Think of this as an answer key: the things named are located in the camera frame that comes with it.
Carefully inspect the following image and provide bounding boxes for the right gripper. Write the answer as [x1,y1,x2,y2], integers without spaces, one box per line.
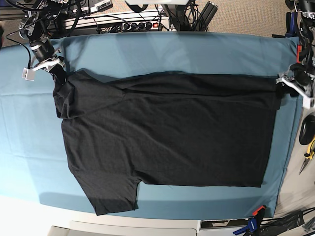
[30,43,67,85]

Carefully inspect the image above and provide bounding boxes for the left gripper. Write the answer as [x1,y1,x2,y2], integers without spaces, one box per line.
[275,63,315,98]

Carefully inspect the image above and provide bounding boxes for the black T-shirt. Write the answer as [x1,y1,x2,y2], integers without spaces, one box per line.
[53,71,281,215]

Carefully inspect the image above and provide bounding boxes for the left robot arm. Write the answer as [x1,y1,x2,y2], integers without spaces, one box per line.
[272,0,315,109]

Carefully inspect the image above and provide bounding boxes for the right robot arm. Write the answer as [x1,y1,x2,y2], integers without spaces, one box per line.
[19,0,81,85]

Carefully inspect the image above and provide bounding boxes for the orange black clamp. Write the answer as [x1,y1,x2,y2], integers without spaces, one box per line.
[297,45,303,63]

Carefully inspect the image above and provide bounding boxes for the black computer mouse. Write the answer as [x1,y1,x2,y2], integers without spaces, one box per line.
[299,114,315,145]

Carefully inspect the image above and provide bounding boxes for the blue spring clamp top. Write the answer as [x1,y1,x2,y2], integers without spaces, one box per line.
[284,12,298,38]

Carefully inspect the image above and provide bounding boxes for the white power strip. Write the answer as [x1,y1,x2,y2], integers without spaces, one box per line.
[108,20,170,32]

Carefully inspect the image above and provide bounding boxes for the orange clamp bottom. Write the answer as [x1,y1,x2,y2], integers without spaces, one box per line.
[252,205,267,219]

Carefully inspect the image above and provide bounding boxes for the blue clamp bottom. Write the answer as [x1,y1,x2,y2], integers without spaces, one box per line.
[233,218,258,236]

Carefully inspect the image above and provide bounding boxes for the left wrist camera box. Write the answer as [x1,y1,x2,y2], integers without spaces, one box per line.
[303,97,315,110]

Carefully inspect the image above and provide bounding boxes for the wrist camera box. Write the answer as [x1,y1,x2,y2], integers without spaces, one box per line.
[22,67,35,81]
[303,97,315,110]

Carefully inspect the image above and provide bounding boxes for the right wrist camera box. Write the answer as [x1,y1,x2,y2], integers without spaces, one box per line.
[22,67,35,81]

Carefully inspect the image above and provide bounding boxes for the yellow handled pliers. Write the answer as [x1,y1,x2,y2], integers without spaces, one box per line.
[299,140,315,174]

